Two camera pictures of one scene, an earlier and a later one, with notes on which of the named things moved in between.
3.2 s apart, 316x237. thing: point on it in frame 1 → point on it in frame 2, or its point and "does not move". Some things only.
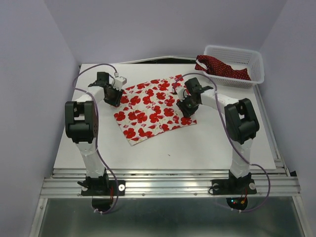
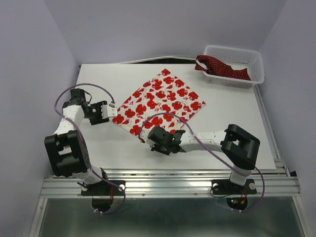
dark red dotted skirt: (213, 66) does not move
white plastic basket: (238, 58) does not move
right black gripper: (186, 111) → (155, 147)
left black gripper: (116, 101) → (99, 120)
